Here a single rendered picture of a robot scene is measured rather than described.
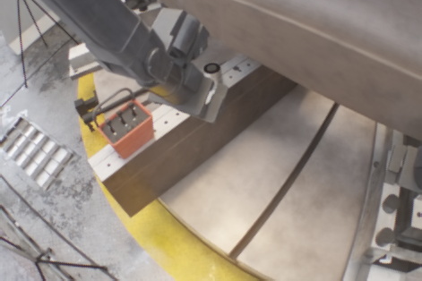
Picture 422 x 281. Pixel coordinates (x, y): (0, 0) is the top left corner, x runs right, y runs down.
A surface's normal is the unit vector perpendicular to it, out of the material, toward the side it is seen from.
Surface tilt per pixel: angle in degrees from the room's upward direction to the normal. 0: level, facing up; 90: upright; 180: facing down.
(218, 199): 0
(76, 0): 91
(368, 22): 50
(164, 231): 0
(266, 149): 0
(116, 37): 82
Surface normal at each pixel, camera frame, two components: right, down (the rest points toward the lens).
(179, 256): -0.09, -0.63
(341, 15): -0.52, 0.10
